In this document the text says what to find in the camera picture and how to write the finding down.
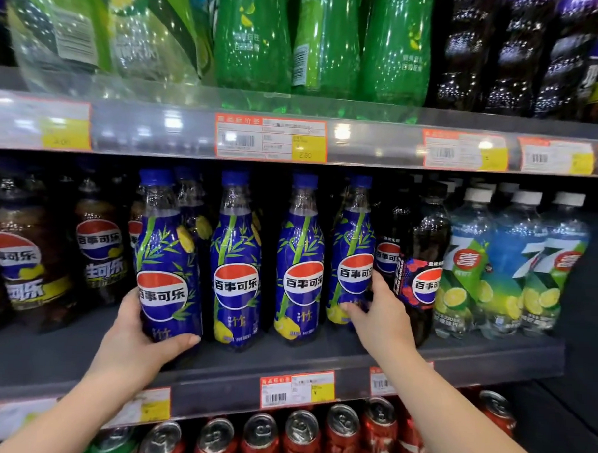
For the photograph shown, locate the person's right forearm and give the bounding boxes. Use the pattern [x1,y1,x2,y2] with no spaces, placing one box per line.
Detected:
[368,343,561,453]

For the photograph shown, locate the row of brown Pepsi bottles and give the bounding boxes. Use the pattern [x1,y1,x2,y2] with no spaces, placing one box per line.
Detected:
[0,156,134,343]

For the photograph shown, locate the rows of red soda cans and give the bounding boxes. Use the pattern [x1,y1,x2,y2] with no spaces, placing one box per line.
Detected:
[138,375,518,453]

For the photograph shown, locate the clear soda bottle green label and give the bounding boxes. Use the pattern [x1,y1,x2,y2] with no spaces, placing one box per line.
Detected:
[105,0,216,88]
[3,0,117,98]

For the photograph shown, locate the person's left forearm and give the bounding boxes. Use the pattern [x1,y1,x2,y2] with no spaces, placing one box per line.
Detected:
[0,364,145,453]

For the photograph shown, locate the person's left hand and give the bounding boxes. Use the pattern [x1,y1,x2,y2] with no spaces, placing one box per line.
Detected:
[86,286,204,402]

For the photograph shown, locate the dark soda bottle blue label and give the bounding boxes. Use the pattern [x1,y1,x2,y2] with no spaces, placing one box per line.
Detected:
[0,0,18,67]

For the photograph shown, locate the rows of green soda cans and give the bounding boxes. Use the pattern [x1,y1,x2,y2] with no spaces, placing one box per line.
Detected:
[83,424,140,453]

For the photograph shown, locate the person's right hand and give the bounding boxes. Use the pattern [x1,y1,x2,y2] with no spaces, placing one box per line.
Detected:
[337,269,422,364]

